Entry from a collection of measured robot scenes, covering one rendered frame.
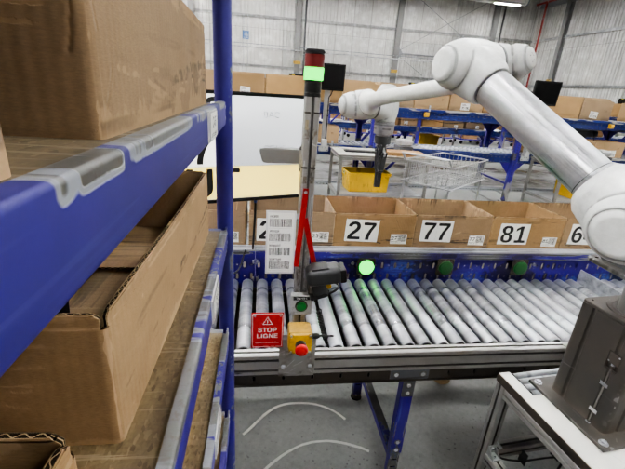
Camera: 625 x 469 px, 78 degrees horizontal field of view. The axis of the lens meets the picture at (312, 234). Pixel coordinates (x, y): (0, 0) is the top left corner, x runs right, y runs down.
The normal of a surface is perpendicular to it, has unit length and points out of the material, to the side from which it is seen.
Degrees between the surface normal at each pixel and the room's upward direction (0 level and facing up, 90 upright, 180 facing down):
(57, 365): 91
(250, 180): 86
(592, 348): 90
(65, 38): 90
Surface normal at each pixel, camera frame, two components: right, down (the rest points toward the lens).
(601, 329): -0.97, 0.02
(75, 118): 0.13, 0.36
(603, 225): -0.77, 0.27
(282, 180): 0.46, 0.28
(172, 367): 0.07, -0.93
